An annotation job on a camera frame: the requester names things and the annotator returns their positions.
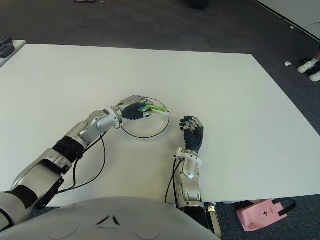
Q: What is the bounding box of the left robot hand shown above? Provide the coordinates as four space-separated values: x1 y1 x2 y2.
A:
115 94 155 122

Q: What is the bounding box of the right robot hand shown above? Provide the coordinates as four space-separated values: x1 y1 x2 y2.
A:
178 115 205 152

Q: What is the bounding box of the green toothpaste tube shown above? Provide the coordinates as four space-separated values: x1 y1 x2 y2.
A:
137 104 172 117

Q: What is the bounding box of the white plate black rim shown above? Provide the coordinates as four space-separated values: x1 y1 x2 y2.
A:
120 96 172 139

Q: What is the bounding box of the metal table leg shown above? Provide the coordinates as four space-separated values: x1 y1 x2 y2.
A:
204 201 223 240

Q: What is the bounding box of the pink paper bag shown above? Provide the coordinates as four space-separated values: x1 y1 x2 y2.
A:
235 198 297 232

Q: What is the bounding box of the grey robot torso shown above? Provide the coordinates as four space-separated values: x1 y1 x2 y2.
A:
0 190 221 240

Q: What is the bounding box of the white side table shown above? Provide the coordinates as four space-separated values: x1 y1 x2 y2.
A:
0 39 27 69

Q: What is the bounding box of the black game controller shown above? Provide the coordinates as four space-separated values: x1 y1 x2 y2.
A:
0 35 14 59

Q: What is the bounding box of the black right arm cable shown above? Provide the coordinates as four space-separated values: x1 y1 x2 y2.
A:
163 156 181 204

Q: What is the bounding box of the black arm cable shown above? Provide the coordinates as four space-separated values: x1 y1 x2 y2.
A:
163 156 181 204
55 133 106 195

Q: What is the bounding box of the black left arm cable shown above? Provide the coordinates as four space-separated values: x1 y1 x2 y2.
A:
55 133 106 195

